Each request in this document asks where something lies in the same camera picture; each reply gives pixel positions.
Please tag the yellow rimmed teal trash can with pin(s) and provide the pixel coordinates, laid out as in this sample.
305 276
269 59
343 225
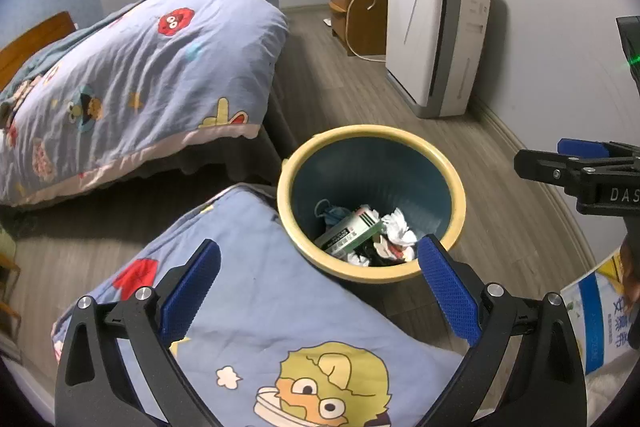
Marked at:
375 167

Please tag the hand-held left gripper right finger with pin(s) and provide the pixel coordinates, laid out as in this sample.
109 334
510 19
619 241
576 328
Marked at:
447 292

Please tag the wooden cabinet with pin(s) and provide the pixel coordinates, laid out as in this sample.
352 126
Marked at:
360 17

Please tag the wooden bed headboard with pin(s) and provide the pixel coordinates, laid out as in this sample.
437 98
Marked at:
35 42

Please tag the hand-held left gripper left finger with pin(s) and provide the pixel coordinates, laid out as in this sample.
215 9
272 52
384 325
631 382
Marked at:
192 287

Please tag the black plastic bag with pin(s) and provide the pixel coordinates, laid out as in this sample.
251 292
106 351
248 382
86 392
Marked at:
375 254

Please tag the white tissue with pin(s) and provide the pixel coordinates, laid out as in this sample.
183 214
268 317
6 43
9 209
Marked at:
400 229

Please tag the blue plastic glove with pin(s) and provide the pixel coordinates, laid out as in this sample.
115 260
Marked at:
332 212

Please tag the blue white carton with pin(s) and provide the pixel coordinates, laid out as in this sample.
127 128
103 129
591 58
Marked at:
600 322

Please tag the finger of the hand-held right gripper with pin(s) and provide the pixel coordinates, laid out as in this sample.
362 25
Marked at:
550 169
582 148

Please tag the white air purifier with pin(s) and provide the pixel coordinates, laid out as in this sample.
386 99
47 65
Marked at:
425 32

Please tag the person's right hand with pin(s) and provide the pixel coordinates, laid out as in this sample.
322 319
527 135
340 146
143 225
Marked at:
629 272

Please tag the green white box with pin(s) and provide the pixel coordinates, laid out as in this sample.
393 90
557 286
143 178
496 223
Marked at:
350 232

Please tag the red floral paper bag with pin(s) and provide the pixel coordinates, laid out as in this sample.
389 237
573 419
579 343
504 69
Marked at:
392 251

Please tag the printed blue duvet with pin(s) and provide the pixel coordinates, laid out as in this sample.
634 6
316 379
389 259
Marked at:
150 82

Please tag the wooden stool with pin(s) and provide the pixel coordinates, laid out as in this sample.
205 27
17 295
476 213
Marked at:
7 297

